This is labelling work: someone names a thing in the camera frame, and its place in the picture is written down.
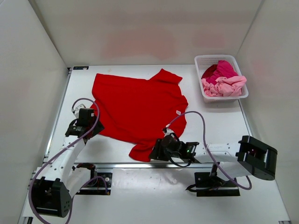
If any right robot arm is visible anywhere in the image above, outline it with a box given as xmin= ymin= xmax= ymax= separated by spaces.
xmin=149 ymin=134 xmax=278 ymax=187

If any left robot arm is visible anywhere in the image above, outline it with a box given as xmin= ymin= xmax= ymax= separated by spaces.
xmin=28 ymin=109 xmax=105 ymax=223

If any dark label sticker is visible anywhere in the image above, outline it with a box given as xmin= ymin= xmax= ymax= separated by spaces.
xmin=72 ymin=66 xmax=89 ymax=70

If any white plastic laundry basket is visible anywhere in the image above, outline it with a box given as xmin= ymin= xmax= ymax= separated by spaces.
xmin=194 ymin=55 xmax=249 ymax=103

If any dark red t shirt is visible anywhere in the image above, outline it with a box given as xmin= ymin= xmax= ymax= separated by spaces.
xmin=201 ymin=64 xmax=217 ymax=79

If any light pink t shirt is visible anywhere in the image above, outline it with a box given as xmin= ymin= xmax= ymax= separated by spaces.
xmin=201 ymin=76 xmax=247 ymax=97

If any magenta t shirt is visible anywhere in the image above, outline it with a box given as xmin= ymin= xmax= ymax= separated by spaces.
xmin=208 ymin=60 xmax=238 ymax=85

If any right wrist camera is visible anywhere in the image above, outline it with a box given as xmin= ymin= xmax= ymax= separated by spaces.
xmin=162 ymin=126 xmax=179 ymax=141

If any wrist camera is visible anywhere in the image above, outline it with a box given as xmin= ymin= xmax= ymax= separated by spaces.
xmin=162 ymin=126 xmax=179 ymax=141
xmin=71 ymin=104 xmax=95 ymax=127

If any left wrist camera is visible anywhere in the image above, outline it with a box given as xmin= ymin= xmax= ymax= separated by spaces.
xmin=71 ymin=104 xmax=95 ymax=127

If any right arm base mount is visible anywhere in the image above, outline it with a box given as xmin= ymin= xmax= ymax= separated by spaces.
xmin=186 ymin=165 xmax=240 ymax=197

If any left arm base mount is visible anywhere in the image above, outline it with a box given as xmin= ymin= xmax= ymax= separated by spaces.
xmin=72 ymin=163 xmax=113 ymax=196

